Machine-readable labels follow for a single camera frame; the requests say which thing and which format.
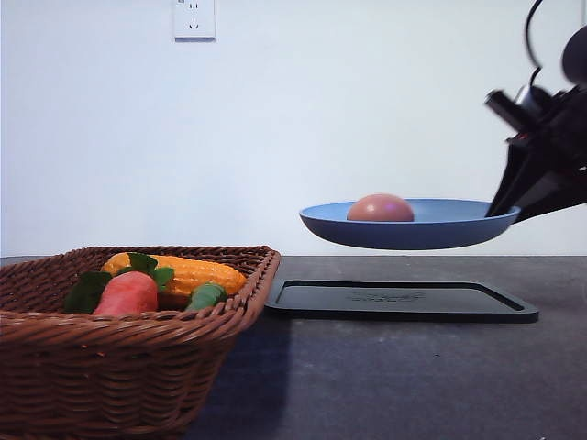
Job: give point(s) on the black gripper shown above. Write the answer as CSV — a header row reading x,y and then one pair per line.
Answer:
x,y
563,129

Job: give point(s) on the blue round plate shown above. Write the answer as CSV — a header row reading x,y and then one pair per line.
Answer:
x,y
434,224

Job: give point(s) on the brown egg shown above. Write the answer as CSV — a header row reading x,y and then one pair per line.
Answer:
x,y
380,207

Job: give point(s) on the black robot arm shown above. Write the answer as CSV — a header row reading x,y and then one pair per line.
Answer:
x,y
574,62

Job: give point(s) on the brown wicker basket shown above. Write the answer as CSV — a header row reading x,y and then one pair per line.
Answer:
x,y
116,376

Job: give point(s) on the black rectangular tray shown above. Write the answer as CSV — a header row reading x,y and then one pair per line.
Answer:
x,y
397,301

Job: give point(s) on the green toy chili pepper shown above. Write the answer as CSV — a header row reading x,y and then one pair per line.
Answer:
x,y
206,296

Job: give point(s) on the yellow toy corn cob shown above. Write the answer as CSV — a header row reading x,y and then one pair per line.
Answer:
x,y
188,273

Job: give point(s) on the orange toy carrot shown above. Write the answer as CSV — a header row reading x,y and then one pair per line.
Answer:
x,y
135,288

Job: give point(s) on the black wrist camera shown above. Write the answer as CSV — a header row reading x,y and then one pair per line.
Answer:
x,y
529,111

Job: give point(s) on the black cable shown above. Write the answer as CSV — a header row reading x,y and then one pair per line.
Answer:
x,y
527,39

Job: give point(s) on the white wall power socket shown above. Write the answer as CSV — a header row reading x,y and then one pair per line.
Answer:
x,y
194,21

